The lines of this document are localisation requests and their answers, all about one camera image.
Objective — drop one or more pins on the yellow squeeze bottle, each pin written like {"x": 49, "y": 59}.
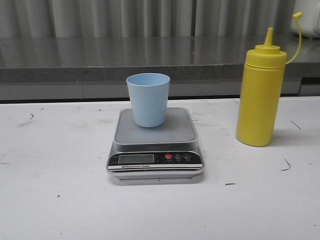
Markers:
{"x": 261, "y": 86}

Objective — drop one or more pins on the grey stone counter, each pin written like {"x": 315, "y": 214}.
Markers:
{"x": 96, "y": 68}

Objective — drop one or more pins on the silver digital kitchen scale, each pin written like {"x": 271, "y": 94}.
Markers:
{"x": 168, "y": 151}

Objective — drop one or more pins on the white rice cooker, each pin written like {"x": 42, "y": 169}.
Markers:
{"x": 310, "y": 22}

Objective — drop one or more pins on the light blue plastic cup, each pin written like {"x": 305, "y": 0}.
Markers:
{"x": 148, "y": 93}

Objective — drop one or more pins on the grey pleated curtain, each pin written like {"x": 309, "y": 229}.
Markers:
{"x": 142, "y": 18}

